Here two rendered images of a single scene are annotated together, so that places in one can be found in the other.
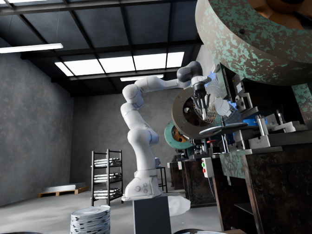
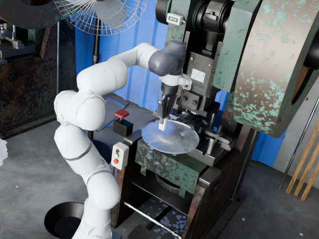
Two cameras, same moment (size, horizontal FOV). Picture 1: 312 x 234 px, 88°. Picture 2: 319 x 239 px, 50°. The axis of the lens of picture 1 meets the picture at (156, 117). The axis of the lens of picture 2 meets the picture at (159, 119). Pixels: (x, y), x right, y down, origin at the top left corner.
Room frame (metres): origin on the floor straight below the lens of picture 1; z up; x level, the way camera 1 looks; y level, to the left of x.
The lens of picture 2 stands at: (0.35, 0.88, 1.67)
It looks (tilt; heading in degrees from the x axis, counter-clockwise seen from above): 29 degrees down; 300
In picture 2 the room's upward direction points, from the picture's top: 10 degrees clockwise
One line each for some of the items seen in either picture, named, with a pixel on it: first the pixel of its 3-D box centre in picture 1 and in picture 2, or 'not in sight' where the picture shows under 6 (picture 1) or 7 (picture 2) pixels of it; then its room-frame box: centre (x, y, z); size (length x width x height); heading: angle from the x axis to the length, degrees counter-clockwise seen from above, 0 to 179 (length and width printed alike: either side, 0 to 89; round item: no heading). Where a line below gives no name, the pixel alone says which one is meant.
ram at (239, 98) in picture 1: (247, 90); (201, 78); (1.02, -0.63, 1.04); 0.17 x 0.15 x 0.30; 91
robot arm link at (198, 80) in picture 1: (201, 81); (177, 78); (1.00, -0.33, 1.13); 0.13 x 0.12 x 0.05; 0
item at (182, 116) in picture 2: (263, 130); (192, 122); (1.02, -0.67, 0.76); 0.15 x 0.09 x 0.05; 1
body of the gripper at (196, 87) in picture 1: (199, 92); (168, 92); (1.01, -0.31, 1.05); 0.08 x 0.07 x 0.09; 90
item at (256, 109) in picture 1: (260, 114); (197, 105); (1.02, -0.68, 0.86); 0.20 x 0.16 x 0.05; 1
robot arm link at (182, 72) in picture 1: (189, 71); (168, 58); (1.02, -0.27, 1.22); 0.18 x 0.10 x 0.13; 79
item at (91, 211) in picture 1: (91, 210); not in sight; (1.45, 0.59, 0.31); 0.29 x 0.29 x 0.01
